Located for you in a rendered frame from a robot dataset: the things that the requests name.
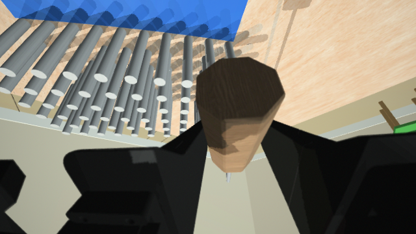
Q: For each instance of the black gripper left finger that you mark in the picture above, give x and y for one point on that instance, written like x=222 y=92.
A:
x=173 y=172

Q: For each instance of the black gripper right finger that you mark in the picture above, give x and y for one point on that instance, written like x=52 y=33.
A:
x=319 y=177

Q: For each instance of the blue tape strip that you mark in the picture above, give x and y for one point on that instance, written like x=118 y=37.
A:
x=216 y=19

